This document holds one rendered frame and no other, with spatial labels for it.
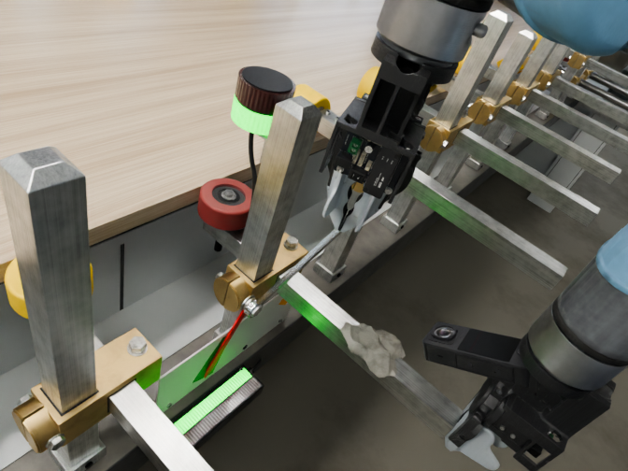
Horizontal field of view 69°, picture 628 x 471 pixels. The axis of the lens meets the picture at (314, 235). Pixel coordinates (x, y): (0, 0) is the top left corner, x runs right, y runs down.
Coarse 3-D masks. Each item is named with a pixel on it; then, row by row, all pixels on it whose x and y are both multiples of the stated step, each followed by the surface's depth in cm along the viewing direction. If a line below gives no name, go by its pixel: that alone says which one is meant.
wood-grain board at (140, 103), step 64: (0, 0) 89; (64, 0) 98; (128, 0) 107; (192, 0) 119; (256, 0) 134; (320, 0) 153; (384, 0) 178; (0, 64) 73; (64, 64) 79; (128, 64) 85; (192, 64) 92; (256, 64) 101; (320, 64) 112; (0, 128) 62; (64, 128) 66; (128, 128) 71; (192, 128) 76; (0, 192) 54; (128, 192) 60; (192, 192) 65; (0, 256) 48
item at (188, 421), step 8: (240, 376) 68; (248, 376) 68; (224, 384) 66; (232, 384) 66; (240, 384) 67; (216, 392) 65; (224, 392) 65; (232, 392) 66; (208, 400) 64; (216, 400) 64; (200, 408) 63; (208, 408) 63; (184, 416) 61; (192, 416) 62; (200, 416) 62; (176, 424) 60; (184, 424) 60; (192, 424) 61; (184, 432) 60
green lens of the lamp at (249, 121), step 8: (232, 112) 49; (240, 112) 47; (248, 112) 47; (240, 120) 48; (248, 120) 47; (256, 120) 47; (264, 120) 47; (248, 128) 48; (256, 128) 47; (264, 128) 48
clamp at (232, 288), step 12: (288, 252) 65; (300, 252) 66; (228, 264) 60; (276, 264) 63; (288, 264) 63; (216, 276) 61; (228, 276) 59; (240, 276) 59; (264, 276) 61; (276, 276) 62; (216, 288) 60; (228, 288) 58; (240, 288) 58; (252, 288) 59; (264, 288) 62; (228, 300) 60; (240, 300) 58
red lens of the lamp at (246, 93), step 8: (240, 72) 47; (280, 72) 49; (240, 80) 46; (240, 88) 46; (248, 88) 45; (256, 88) 45; (240, 96) 46; (248, 96) 46; (256, 96) 45; (264, 96) 45; (272, 96) 45; (280, 96) 46; (288, 96) 46; (248, 104) 46; (256, 104) 46; (264, 104) 46; (272, 104) 46; (264, 112) 46; (272, 112) 47
